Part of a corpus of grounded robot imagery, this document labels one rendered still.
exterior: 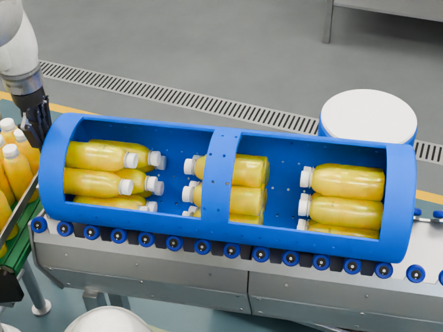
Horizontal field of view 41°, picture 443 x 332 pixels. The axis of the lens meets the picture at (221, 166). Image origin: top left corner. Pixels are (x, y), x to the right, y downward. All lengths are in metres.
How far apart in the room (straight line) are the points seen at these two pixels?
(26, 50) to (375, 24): 3.28
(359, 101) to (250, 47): 2.24
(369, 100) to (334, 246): 0.62
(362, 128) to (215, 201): 0.58
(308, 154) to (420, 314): 0.49
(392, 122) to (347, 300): 0.54
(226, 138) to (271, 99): 2.17
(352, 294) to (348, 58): 2.57
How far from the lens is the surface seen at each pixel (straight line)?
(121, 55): 4.05
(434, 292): 1.55
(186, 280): 1.60
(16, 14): 0.80
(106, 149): 1.49
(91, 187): 1.49
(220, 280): 1.57
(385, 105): 1.85
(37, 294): 2.59
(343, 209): 1.39
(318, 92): 3.62
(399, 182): 1.34
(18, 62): 1.35
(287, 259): 1.49
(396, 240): 1.36
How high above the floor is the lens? 2.15
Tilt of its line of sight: 44 degrees down
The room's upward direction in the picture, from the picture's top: 3 degrees counter-clockwise
